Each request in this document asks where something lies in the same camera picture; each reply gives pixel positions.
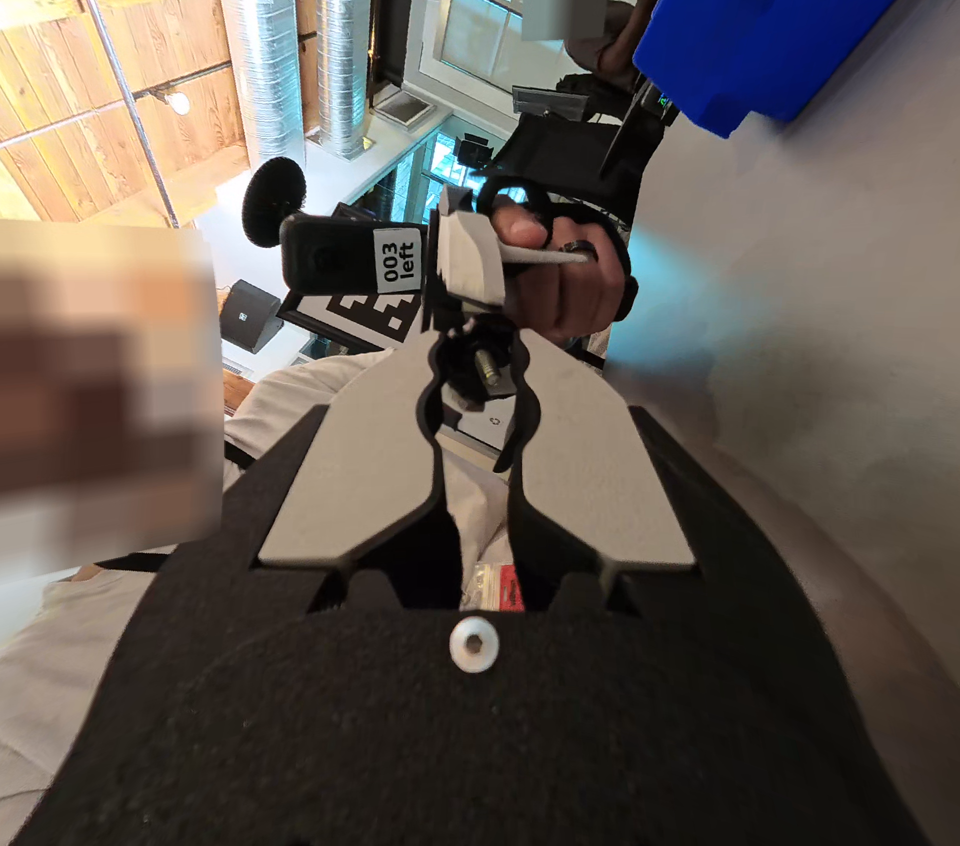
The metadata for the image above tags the black office chair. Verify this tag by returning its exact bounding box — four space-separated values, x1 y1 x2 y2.
491 77 663 218

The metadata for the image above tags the black floor lamp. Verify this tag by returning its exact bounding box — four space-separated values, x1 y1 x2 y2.
242 157 310 250

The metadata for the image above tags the framed black-white marker sign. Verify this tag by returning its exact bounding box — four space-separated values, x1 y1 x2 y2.
277 293 430 357

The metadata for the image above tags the black clamp with bolt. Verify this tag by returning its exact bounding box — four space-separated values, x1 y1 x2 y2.
435 315 520 400

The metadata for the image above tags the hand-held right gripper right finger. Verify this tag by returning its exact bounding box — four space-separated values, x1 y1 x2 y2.
508 328 697 571

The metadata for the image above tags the small red white packet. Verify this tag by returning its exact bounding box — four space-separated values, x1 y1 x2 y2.
463 561 528 613

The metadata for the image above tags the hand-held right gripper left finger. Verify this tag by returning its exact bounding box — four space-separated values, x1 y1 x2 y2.
256 332 447 569

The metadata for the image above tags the black box speaker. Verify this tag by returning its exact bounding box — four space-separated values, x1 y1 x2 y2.
217 278 286 357

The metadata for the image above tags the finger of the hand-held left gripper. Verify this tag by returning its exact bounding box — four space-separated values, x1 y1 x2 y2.
437 212 507 307
441 373 520 413

